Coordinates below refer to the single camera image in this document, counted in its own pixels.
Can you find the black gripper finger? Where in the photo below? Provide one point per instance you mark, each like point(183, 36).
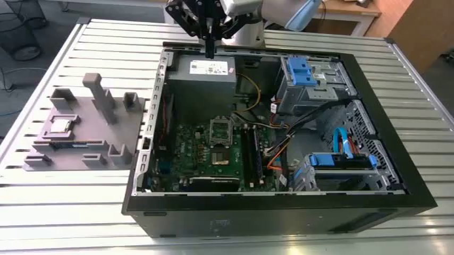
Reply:
point(182, 18)
point(229, 27)

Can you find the silver CPU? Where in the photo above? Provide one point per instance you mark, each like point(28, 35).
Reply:
point(61, 126)

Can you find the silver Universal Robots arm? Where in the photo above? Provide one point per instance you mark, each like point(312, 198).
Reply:
point(250, 34)

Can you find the CPU socket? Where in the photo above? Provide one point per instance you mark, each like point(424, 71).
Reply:
point(221, 157)

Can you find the grey power supply unit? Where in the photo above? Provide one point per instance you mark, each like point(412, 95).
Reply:
point(181, 72)

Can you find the blue drive latch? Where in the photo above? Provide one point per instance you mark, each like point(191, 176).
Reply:
point(300, 71)

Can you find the wooden desk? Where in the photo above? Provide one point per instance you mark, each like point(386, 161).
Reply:
point(348, 8)

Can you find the silver drive cage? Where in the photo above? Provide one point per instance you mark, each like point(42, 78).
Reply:
point(320, 95)

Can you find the black mesh bin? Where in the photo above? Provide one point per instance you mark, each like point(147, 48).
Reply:
point(35, 16)
point(18, 34)

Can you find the black RAM slot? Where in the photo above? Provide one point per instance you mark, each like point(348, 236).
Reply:
point(245, 156)

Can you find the grey parts rack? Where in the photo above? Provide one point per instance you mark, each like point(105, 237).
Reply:
point(89, 127)

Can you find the green motherboard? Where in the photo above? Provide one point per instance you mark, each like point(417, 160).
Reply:
point(185, 159)

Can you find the wooden cabinet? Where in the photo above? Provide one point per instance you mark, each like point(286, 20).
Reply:
point(418, 32)

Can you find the hard disk in blue carrier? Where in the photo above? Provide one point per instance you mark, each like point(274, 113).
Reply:
point(322, 160)

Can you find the green RAM stick blue label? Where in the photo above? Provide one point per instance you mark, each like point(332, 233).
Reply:
point(71, 145)

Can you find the black graphics card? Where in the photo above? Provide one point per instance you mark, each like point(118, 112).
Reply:
point(213, 183)

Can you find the silver disk bay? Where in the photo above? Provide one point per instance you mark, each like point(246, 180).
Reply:
point(348, 171)

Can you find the black PC case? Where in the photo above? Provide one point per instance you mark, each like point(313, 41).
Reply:
point(249, 217)

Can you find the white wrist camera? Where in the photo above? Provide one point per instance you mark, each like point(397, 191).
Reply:
point(245, 6)

